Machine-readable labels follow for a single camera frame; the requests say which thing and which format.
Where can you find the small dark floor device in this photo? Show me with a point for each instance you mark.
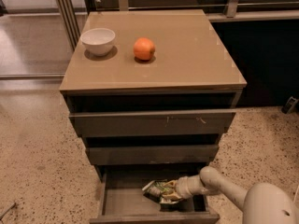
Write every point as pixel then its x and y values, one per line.
pixel 290 105

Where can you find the orange fruit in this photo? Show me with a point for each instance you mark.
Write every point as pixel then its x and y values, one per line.
pixel 144 49

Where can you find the grey drawer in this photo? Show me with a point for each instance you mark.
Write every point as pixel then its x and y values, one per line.
pixel 118 124
pixel 122 200
pixel 151 155

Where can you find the bottom grey drawer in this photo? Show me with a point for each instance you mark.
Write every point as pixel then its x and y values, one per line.
pixel 122 200

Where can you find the grey drawer cabinet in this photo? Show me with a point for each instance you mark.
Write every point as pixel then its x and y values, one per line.
pixel 190 70

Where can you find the white ceramic bowl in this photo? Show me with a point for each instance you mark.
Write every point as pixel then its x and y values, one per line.
pixel 98 41

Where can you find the top grey drawer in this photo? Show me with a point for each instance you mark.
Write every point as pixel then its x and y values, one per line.
pixel 118 124

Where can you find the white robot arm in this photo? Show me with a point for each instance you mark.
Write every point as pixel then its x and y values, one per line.
pixel 262 203

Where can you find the green jalapeno chip bag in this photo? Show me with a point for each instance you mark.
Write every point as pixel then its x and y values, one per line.
pixel 156 189

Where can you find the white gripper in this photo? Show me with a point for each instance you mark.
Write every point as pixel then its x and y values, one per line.
pixel 182 188

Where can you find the metal shelving frame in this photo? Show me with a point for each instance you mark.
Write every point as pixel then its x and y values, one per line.
pixel 230 18

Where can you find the middle grey drawer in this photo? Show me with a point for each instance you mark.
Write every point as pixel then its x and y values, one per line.
pixel 151 155

